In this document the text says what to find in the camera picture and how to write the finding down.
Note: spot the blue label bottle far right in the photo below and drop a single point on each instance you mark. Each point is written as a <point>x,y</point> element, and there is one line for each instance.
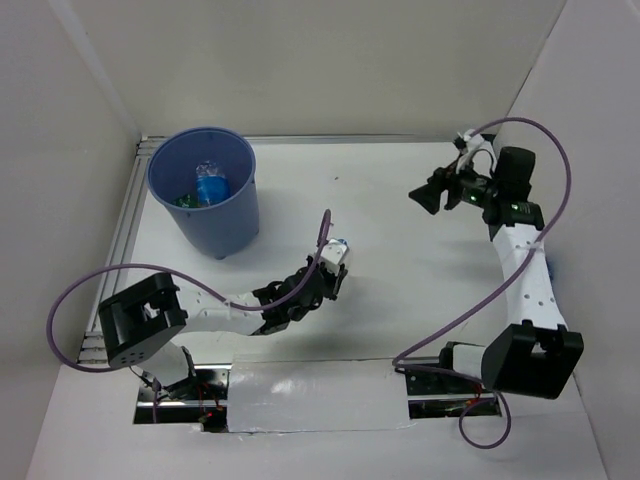
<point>550,268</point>

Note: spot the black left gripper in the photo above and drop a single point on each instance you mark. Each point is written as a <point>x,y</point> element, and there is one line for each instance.
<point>331,293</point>

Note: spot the aluminium table edge rail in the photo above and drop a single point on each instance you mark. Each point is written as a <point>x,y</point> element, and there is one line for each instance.
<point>92,351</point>

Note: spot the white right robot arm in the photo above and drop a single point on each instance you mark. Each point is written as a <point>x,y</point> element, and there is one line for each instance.
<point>536,353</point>

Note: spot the white front cover panel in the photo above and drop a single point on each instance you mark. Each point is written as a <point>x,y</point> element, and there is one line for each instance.
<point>316,396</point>

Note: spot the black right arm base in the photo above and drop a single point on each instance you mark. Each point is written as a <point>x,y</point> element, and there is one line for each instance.
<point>432,395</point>

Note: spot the crushed bottle blue label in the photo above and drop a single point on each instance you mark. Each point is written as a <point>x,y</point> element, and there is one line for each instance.
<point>212,186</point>

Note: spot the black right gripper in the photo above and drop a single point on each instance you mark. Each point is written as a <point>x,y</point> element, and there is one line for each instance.
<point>443,179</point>

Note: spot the blue plastic bin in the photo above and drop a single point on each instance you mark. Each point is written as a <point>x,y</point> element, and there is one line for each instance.
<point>223,229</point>

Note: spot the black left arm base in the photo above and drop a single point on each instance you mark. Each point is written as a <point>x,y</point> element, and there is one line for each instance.
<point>203,405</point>

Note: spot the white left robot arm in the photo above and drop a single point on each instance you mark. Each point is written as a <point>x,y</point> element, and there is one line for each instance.
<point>139,323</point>

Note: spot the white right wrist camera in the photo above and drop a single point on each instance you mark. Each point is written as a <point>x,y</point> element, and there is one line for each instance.
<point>469,144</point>

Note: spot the green plastic bottle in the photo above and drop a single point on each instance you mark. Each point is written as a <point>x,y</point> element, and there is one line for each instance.
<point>188,200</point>

